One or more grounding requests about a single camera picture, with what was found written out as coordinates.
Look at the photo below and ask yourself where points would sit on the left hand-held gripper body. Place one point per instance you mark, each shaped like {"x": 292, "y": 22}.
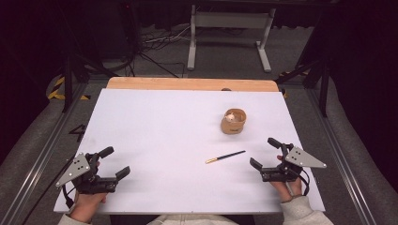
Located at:
{"x": 82, "y": 175}

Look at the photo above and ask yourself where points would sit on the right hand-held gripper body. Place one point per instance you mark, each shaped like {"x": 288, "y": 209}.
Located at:
{"x": 300, "y": 159}

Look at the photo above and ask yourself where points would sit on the person's left hand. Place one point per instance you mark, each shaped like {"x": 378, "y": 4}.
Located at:
{"x": 86, "y": 204}

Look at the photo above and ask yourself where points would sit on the person's right hand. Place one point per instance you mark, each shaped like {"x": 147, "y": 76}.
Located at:
{"x": 286, "y": 189}

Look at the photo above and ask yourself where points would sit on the small bamboo steamer basket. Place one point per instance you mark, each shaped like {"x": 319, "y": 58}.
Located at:
{"x": 233, "y": 126}

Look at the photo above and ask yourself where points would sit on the small white figure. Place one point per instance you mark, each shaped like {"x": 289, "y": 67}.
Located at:
{"x": 230, "y": 117}

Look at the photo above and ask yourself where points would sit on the white board sheet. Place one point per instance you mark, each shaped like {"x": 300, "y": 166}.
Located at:
{"x": 162, "y": 131}

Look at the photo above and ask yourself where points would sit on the black metal stand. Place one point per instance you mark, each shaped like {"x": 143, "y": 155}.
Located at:
{"x": 68, "y": 81}
{"x": 324, "y": 84}

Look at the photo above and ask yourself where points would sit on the person's light clothing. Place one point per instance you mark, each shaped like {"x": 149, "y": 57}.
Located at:
{"x": 191, "y": 220}

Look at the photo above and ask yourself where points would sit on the wooden table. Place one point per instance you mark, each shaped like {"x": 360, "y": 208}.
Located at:
{"x": 187, "y": 84}

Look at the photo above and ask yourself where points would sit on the aluminium rail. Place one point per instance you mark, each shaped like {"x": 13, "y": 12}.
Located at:
{"x": 341, "y": 156}
{"x": 40, "y": 159}

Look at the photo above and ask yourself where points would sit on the white metal desk frame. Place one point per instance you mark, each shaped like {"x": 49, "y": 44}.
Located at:
{"x": 230, "y": 20}

